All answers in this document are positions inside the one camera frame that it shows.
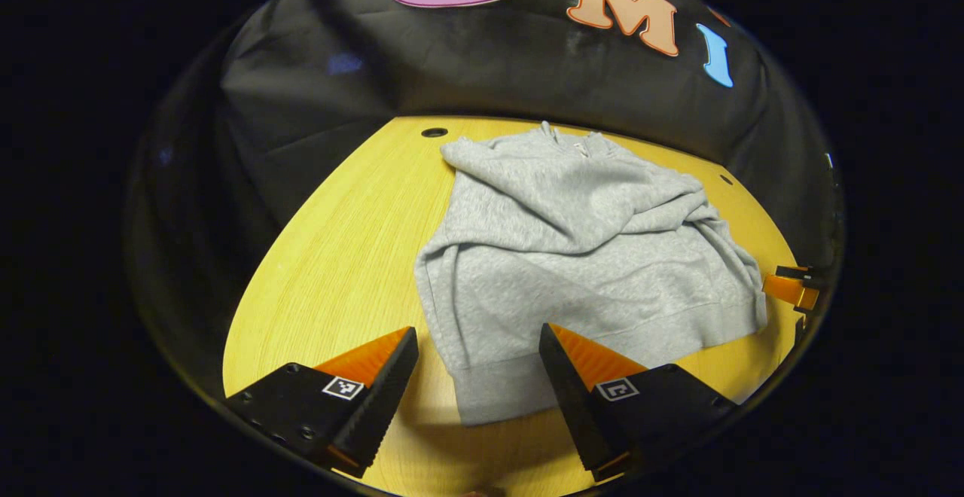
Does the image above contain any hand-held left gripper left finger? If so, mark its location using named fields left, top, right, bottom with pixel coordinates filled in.
left=224, top=325, right=419, bottom=480

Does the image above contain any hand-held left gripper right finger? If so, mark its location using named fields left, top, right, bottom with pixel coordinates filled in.
left=538, top=322, right=739, bottom=483

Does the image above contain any grey zip-neck sweatshirt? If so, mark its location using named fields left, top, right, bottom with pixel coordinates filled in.
left=414, top=120, right=769, bottom=428

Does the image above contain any black backdrop cloth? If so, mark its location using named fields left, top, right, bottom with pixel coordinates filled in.
left=128, top=0, right=840, bottom=362

